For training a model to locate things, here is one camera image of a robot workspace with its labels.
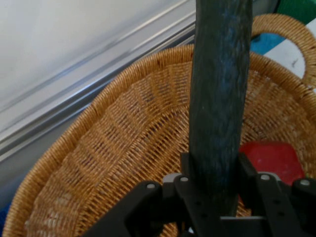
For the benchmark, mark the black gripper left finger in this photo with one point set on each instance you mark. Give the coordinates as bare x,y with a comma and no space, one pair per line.
153,209

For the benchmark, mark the green foam mat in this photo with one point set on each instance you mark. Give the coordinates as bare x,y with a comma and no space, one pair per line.
298,10

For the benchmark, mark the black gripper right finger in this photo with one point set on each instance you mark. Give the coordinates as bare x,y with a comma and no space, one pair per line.
279,207

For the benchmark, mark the red bell pepper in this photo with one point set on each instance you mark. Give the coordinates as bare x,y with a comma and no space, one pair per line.
271,158

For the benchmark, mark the long dark green cucumber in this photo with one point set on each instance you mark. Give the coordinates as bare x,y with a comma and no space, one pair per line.
219,98

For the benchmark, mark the aluminium wall rail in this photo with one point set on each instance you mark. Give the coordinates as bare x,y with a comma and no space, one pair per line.
74,98

